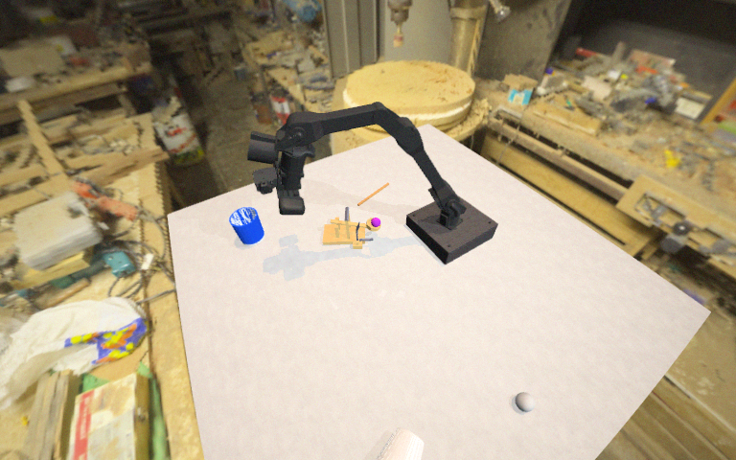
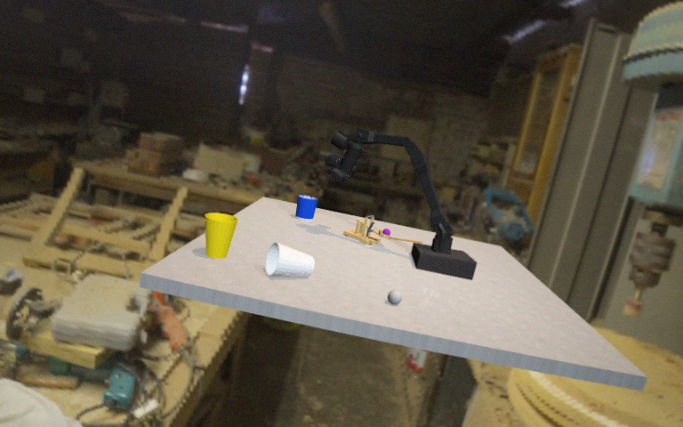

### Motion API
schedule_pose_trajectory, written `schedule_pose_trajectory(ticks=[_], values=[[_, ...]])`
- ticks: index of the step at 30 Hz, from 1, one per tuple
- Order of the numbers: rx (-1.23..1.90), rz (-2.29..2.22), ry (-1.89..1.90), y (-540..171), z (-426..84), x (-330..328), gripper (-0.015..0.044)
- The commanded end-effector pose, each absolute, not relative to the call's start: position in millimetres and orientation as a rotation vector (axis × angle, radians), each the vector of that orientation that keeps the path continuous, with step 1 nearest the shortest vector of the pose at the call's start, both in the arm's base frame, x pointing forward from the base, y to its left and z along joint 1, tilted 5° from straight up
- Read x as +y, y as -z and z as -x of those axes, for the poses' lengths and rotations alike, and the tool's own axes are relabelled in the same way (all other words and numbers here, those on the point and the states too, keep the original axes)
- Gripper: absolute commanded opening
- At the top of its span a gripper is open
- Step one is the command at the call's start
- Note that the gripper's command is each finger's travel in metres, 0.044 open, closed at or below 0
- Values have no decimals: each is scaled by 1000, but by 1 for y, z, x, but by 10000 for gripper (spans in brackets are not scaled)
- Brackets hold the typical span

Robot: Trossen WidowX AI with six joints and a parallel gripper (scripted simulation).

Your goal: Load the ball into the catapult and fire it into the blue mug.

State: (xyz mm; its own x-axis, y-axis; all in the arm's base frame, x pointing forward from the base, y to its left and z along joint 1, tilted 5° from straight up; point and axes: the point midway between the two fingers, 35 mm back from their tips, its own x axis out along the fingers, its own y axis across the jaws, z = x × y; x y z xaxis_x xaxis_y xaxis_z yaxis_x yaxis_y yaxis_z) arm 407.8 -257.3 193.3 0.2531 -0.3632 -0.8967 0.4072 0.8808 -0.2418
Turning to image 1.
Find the small white ball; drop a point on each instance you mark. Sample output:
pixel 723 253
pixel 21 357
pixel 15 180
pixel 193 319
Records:
pixel 525 402

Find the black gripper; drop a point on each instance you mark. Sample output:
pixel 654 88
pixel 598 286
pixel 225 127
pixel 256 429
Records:
pixel 290 202

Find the blue cup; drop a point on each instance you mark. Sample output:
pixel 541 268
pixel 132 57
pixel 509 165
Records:
pixel 247 225

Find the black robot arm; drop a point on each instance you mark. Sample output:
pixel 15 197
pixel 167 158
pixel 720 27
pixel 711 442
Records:
pixel 305 127

